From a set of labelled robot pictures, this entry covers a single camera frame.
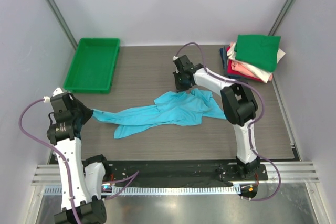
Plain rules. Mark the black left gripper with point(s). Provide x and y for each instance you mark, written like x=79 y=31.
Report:
x=87 y=114

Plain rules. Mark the light blue t shirt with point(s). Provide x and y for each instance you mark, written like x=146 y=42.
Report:
x=182 y=109

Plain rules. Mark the folded cream t shirt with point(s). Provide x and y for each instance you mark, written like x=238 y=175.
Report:
x=265 y=76

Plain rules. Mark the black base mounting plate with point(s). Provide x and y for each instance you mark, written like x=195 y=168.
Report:
x=182 y=173

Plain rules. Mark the aluminium frame rail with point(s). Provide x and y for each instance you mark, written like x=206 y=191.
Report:
x=290 y=172

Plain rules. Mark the folded red t shirt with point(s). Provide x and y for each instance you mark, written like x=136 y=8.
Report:
x=246 y=77

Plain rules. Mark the folded green t shirt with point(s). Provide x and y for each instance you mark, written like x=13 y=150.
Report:
x=258 y=50

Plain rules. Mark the folded pink t shirt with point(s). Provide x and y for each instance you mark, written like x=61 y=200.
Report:
x=237 y=66

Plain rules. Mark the left aluminium corner post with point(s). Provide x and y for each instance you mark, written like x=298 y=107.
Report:
x=62 y=22

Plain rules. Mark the slotted grey cable duct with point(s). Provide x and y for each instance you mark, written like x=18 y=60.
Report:
x=137 y=191

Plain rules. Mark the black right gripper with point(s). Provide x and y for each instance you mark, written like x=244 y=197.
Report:
x=179 y=86

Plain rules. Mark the folded navy t shirt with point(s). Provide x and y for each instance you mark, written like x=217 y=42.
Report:
x=223 y=56

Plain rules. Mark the green plastic tray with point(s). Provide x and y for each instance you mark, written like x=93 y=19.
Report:
x=93 y=66

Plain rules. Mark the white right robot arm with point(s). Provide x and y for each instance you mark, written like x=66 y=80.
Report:
x=239 y=106

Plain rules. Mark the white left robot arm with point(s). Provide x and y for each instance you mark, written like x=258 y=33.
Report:
x=80 y=180

